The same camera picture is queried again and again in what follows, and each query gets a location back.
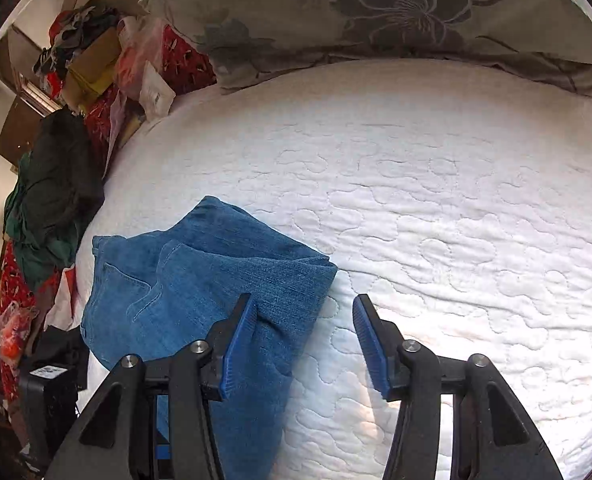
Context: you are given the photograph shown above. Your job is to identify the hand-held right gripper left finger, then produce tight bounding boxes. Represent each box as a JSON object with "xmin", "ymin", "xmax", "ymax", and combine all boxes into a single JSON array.
[{"xmin": 48, "ymin": 293, "xmax": 257, "ymax": 480}]

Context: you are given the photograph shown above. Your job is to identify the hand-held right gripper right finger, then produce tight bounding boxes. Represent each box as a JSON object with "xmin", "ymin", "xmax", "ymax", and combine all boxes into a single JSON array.
[{"xmin": 352, "ymin": 294, "xmax": 565, "ymax": 480}]

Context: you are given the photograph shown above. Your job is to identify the blue denim pants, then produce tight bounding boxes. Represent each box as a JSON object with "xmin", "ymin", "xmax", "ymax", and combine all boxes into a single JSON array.
[{"xmin": 80, "ymin": 195, "xmax": 339, "ymax": 480}]

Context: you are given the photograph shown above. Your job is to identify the orange plastic bag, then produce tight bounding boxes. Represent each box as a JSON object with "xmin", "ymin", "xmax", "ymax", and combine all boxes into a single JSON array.
[{"xmin": 0, "ymin": 302, "xmax": 40, "ymax": 369}]

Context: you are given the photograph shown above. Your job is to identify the red floral cloth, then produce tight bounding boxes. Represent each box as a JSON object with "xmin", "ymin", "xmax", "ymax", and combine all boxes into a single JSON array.
[{"xmin": 0, "ymin": 241, "xmax": 63, "ymax": 402}]

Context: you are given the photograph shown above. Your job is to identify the white quilted bed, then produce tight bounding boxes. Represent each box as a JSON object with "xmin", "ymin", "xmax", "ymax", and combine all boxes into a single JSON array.
[{"xmin": 73, "ymin": 57, "xmax": 592, "ymax": 480}]

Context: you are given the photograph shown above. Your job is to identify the dark green garment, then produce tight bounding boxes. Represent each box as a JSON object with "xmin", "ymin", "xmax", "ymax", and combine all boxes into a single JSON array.
[{"xmin": 3, "ymin": 108, "xmax": 106, "ymax": 292}]

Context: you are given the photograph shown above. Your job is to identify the white paper packet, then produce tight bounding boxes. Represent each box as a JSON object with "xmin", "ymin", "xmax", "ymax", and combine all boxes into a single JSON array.
[{"xmin": 138, "ymin": 60, "xmax": 176, "ymax": 119}]

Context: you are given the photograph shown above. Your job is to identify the brown wooden cabinet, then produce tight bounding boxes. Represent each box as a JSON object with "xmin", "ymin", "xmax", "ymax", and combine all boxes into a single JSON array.
[{"xmin": 0, "ymin": 94, "xmax": 45, "ymax": 167}]

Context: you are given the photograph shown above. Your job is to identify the red floral bolster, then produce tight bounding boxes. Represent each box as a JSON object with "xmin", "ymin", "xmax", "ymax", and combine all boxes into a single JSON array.
[{"xmin": 83, "ymin": 25, "xmax": 592, "ymax": 162}]

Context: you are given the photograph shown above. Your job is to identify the clear plastic bag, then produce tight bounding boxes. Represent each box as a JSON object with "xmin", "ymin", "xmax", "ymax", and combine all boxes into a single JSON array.
[{"xmin": 114, "ymin": 15, "xmax": 170, "ymax": 102}]

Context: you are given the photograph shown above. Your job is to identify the yellow cardboard box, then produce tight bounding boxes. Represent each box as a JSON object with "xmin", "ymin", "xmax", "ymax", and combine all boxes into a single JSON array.
[{"xmin": 63, "ymin": 27, "xmax": 123, "ymax": 112}]

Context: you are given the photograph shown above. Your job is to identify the grey floral pillow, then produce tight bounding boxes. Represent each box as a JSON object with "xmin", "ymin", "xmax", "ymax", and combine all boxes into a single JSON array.
[{"xmin": 138, "ymin": 0, "xmax": 592, "ymax": 97}]

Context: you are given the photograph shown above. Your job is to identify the pile of mixed clothes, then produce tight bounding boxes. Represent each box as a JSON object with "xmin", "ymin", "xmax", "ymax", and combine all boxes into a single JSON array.
[{"xmin": 32, "ymin": 0, "xmax": 123, "ymax": 97}]

